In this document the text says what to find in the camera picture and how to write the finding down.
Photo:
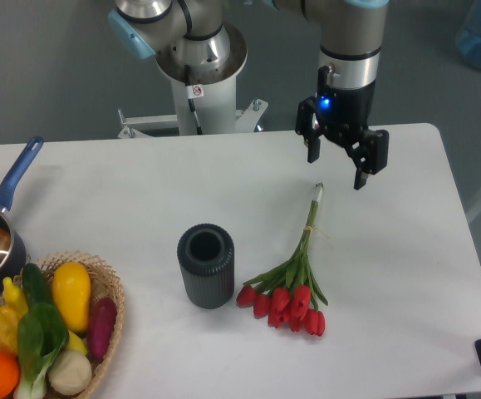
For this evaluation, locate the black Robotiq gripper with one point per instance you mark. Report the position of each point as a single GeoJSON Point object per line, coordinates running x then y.
{"type": "Point", "coordinates": [341, 116]}

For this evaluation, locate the red tulip bouquet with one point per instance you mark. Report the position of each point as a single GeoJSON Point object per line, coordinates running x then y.
{"type": "Point", "coordinates": [289, 295]}

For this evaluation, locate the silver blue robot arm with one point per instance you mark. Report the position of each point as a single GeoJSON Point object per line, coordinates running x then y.
{"type": "Point", "coordinates": [350, 43]}

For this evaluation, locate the dark grey ribbed vase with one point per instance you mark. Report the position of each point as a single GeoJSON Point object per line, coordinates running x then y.
{"type": "Point", "coordinates": [206, 259]}

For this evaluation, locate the purple sweet potato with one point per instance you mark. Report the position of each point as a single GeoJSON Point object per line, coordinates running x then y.
{"type": "Point", "coordinates": [101, 326]}

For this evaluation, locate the yellow squash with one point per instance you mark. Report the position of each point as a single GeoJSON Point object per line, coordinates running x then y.
{"type": "Point", "coordinates": [71, 292]}

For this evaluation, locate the yellow banana tip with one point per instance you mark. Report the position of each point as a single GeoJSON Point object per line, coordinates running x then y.
{"type": "Point", "coordinates": [76, 343]}

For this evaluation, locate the dark green cucumber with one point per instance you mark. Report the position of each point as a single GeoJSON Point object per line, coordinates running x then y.
{"type": "Point", "coordinates": [34, 286]}

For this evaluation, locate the green bok choy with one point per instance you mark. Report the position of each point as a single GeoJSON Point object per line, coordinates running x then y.
{"type": "Point", "coordinates": [41, 336]}

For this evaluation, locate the small yellow gourd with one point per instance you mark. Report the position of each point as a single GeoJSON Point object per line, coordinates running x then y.
{"type": "Point", "coordinates": [14, 296]}

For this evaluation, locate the yellow bell pepper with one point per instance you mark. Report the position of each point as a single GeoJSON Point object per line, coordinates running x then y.
{"type": "Point", "coordinates": [9, 320]}

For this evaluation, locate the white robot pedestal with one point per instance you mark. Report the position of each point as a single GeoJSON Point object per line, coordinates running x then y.
{"type": "Point", "coordinates": [203, 80]}

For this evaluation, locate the blue handled saucepan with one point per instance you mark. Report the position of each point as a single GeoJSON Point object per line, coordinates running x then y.
{"type": "Point", "coordinates": [13, 255]}

